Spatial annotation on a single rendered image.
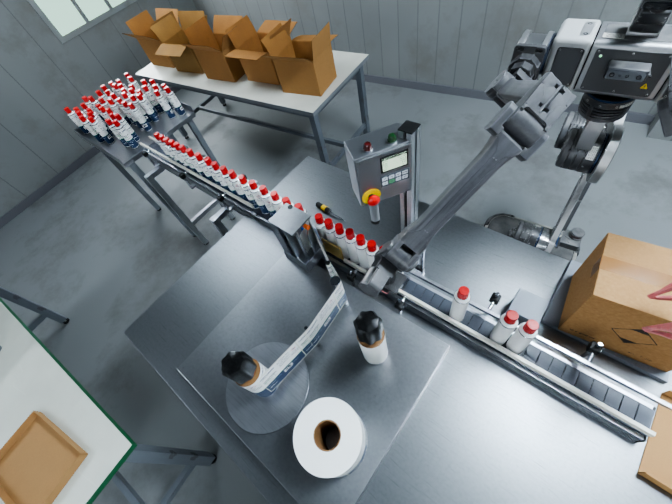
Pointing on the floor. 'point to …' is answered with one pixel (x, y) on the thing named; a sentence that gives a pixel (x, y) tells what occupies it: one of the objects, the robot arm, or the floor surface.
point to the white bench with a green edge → (72, 412)
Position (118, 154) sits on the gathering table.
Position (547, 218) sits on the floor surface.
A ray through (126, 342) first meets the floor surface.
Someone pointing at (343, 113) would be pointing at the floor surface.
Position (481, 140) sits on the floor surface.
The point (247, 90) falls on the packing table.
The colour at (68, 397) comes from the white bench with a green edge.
